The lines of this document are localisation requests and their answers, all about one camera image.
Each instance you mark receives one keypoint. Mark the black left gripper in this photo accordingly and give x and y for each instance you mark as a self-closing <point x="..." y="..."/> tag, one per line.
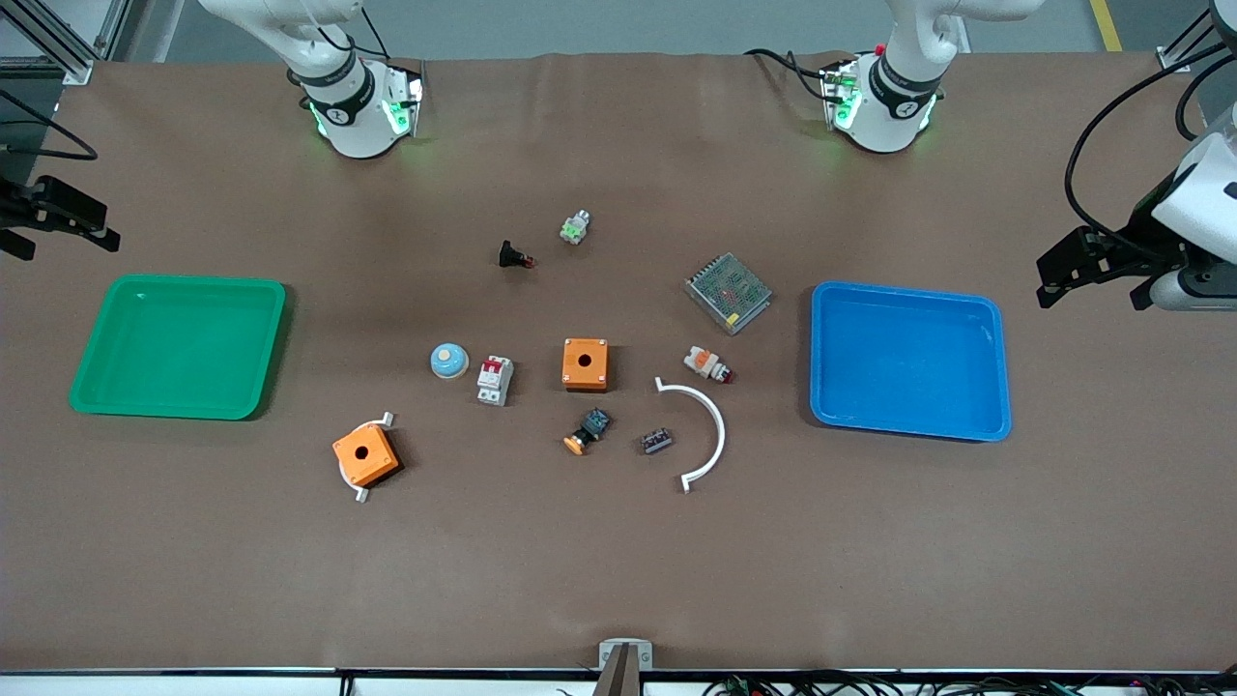
<point x="1136" y="253"/>

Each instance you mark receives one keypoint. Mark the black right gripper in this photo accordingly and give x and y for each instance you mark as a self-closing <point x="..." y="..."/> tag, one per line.
<point x="21" y="212"/>

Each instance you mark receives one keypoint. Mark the white red circuit breaker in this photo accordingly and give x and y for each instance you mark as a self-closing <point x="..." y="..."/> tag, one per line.
<point x="495" y="380"/>

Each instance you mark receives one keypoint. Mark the black capacitor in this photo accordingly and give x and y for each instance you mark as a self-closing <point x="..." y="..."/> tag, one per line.
<point x="657" y="442"/>

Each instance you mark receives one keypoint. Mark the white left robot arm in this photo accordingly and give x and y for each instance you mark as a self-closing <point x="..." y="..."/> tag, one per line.
<point x="884" y="130"/>

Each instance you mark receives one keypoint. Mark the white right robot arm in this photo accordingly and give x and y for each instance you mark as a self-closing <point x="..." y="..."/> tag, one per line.
<point x="359" y="130"/>

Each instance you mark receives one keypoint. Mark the green plastic tray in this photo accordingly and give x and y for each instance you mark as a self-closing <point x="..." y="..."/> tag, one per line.
<point x="174" y="348"/>

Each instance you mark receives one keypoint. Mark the blue plastic tray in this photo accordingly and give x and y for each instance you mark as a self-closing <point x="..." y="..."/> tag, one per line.
<point x="904" y="358"/>

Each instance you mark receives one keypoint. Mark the silver mesh power supply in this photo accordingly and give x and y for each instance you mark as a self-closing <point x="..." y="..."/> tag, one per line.
<point x="729" y="293"/>

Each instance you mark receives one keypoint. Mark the orange button box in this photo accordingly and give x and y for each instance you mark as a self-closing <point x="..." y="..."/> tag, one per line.
<point x="586" y="372"/>
<point x="372" y="462"/>

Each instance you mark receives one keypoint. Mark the blue white round buzzer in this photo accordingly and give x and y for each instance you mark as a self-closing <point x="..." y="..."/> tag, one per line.
<point x="449" y="362"/>

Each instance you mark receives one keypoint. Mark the black red indicator light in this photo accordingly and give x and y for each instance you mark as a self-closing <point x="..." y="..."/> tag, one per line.
<point x="510" y="255"/>

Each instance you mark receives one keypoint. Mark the green white push button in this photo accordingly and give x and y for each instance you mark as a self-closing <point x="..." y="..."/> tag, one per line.
<point x="575" y="228"/>

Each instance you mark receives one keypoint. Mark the orange black mushroom button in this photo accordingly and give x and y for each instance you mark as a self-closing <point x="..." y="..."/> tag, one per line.
<point x="591" y="426"/>

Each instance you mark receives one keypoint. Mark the table cover sheet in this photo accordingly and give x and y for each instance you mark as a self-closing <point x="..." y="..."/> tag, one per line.
<point x="618" y="561"/>

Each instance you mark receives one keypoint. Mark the aluminium frame post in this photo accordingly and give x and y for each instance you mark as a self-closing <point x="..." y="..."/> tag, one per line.
<point x="1174" y="60"/>
<point x="58" y="43"/>

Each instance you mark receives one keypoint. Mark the white orange red switch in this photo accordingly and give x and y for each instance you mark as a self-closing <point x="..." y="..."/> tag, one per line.
<point x="705" y="362"/>

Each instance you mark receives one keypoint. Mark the white curved arc bracket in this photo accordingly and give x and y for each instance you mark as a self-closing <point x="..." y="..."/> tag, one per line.
<point x="720" y="430"/>

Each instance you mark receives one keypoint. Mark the white table edge rail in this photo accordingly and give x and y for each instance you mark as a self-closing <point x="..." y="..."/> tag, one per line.
<point x="193" y="685"/>

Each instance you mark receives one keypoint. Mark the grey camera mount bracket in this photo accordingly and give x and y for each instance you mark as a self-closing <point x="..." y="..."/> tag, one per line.
<point x="609" y="655"/>

